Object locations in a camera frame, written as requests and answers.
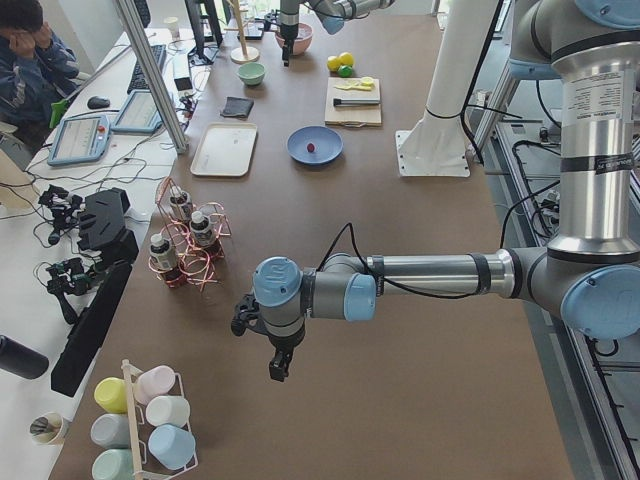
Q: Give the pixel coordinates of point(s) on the black bracket device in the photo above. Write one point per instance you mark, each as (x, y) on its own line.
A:
(102, 228)

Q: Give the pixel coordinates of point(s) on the aluminium frame post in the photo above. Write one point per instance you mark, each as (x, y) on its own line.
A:
(129, 17)

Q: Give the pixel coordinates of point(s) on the grey folded cloth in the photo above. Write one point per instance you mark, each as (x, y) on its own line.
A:
(237, 107)

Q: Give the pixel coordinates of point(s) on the paper cup with utensils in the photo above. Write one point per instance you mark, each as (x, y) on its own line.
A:
(49, 429)

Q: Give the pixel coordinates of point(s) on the pink cup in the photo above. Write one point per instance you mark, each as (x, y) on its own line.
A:
(152, 383)

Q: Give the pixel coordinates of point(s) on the wooden cup stand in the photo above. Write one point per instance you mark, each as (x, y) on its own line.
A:
(244, 53)

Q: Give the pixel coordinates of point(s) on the pink bowl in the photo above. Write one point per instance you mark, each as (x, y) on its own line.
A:
(303, 39)

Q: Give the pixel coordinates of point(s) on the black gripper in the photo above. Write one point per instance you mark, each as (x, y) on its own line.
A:
(283, 345)
(287, 31)

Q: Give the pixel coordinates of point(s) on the dark drink bottle front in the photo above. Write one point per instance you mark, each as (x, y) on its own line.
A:
(164, 260)

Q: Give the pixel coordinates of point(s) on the blue teach pendant upper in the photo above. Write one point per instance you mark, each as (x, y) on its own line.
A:
(138, 115)

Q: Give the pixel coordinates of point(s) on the wooden cutting board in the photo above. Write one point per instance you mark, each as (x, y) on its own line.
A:
(352, 116)

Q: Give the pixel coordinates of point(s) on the green bowl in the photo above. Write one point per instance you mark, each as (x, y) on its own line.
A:
(251, 73)

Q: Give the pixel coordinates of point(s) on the blue plate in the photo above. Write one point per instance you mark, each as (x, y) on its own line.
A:
(329, 145)

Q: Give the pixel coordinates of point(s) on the grey cup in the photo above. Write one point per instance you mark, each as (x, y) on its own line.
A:
(111, 431)

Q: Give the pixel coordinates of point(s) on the yellow lemon near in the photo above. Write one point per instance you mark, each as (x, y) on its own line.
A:
(333, 63)

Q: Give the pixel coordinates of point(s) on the yellow plastic knife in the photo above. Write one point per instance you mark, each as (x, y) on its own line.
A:
(354, 86)

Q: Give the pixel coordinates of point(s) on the yellow lemon far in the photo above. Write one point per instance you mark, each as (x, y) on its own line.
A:
(347, 59)

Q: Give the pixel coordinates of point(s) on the black long bar device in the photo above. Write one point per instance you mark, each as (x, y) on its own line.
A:
(89, 332)

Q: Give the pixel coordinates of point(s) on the dark drink bottle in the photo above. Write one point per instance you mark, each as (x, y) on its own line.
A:
(181, 204)
(164, 260)
(203, 233)

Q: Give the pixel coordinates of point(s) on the black computer mouse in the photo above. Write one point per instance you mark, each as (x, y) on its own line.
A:
(98, 102)

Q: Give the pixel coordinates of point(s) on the copper wire bottle rack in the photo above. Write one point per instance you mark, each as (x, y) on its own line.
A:
(197, 264)

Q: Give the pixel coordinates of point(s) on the dark drink bottle back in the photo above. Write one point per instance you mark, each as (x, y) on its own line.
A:
(181, 204)

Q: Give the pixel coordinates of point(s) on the pale green cup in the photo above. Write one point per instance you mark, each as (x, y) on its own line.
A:
(113, 464)

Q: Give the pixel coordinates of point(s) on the blue teach pendant lower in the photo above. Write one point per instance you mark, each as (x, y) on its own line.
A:
(80, 140)

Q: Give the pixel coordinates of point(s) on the white pillar with base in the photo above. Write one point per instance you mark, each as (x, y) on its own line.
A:
(436, 146)

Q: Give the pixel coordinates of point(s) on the light blue cup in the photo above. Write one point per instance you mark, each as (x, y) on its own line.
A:
(173, 447)

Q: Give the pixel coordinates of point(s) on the white cup rack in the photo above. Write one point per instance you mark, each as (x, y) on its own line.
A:
(145, 465)

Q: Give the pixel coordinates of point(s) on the white cup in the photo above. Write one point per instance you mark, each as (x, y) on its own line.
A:
(168, 409)

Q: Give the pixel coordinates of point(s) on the yellow cup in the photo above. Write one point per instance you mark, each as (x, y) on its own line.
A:
(110, 395)

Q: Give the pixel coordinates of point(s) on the yellow lemon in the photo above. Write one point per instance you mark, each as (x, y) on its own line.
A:
(333, 63)
(347, 59)

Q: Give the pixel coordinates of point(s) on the dark drink bottle middle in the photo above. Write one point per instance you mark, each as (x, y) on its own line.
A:
(203, 233)

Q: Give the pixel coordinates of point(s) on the green lime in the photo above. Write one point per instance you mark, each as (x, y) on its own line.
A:
(345, 71)

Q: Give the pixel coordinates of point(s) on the steel muddler black cap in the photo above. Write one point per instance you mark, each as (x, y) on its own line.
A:
(353, 102)

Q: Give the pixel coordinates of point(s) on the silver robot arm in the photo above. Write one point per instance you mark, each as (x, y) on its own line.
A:
(588, 273)
(332, 14)

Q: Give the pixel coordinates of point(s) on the blue teach pendant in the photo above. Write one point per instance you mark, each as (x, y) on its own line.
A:
(80, 140)
(138, 115)

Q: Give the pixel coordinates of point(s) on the black thermos bottle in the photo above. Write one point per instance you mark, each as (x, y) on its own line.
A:
(22, 361)

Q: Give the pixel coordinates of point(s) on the cream rabbit tray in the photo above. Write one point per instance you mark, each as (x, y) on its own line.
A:
(225, 150)

